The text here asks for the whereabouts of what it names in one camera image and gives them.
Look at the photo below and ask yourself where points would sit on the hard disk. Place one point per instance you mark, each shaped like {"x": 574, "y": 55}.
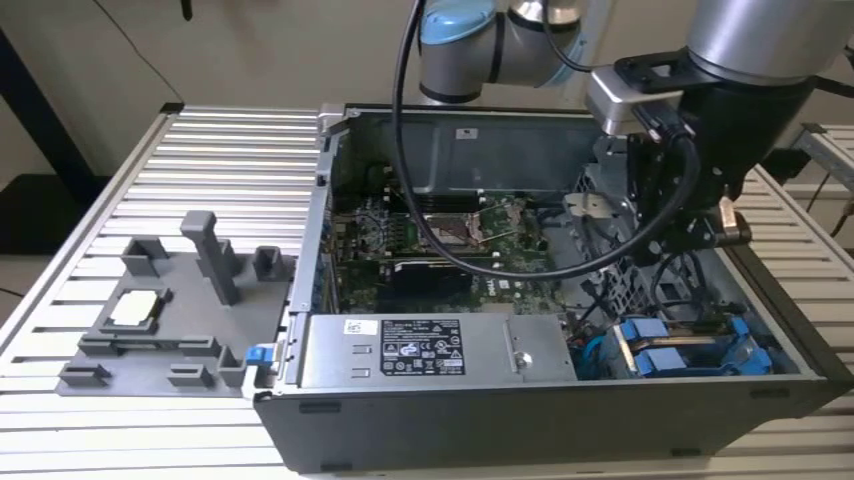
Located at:
{"x": 675, "y": 360}

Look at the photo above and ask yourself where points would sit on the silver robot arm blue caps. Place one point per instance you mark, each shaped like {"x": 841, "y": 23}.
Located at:
{"x": 755, "y": 35}

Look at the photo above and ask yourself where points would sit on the metal disk bay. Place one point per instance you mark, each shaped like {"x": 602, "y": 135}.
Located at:
{"x": 768, "y": 320}

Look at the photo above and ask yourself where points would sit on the green motherboard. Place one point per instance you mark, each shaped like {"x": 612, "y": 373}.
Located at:
{"x": 528, "y": 290}

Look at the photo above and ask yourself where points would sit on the CPU socket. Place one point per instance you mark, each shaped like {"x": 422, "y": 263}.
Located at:
{"x": 449, "y": 231}

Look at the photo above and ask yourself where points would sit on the black graphics card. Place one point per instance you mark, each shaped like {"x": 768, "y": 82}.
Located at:
{"x": 421, "y": 287}

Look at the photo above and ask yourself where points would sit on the silver power supply unit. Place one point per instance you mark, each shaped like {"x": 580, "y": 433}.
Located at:
{"x": 441, "y": 350}

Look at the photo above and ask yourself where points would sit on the open black PC case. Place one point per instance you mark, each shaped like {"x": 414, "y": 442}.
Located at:
{"x": 534, "y": 425}

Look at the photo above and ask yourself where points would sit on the blue case latch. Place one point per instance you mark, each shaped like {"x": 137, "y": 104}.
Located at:
{"x": 260, "y": 356}

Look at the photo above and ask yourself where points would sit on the grey parts rack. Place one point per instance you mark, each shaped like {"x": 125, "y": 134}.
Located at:
{"x": 181, "y": 320}

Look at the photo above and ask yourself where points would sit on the silver CPU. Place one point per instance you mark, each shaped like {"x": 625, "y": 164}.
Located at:
{"x": 135, "y": 306}

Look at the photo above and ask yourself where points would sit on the aluminium profile frame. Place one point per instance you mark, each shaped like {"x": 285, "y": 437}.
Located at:
{"x": 831, "y": 147}

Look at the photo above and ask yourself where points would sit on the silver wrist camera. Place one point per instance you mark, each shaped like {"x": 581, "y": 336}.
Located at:
{"x": 621, "y": 100}

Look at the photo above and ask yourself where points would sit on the black desk frame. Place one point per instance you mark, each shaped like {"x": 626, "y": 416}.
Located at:
{"x": 41, "y": 150}

